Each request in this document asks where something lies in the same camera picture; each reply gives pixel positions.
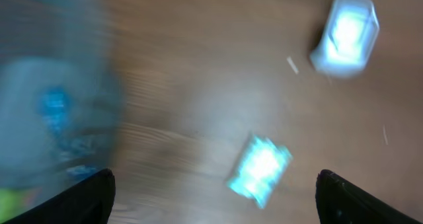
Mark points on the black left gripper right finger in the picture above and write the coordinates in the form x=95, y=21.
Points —
x=341, y=202

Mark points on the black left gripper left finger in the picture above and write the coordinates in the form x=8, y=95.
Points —
x=88, y=202

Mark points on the teal white snack packet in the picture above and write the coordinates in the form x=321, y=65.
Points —
x=259, y=169

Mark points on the blue snack bar wrapper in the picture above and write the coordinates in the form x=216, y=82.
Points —
x=73, y=143

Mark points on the green clear snack bag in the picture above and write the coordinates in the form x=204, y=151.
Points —
x=13, y=203

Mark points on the white barcode scanner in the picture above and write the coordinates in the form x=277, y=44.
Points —
x=347, y=40

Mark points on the grey plastic mesh basket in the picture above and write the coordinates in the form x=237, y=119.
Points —
x=53, y=43

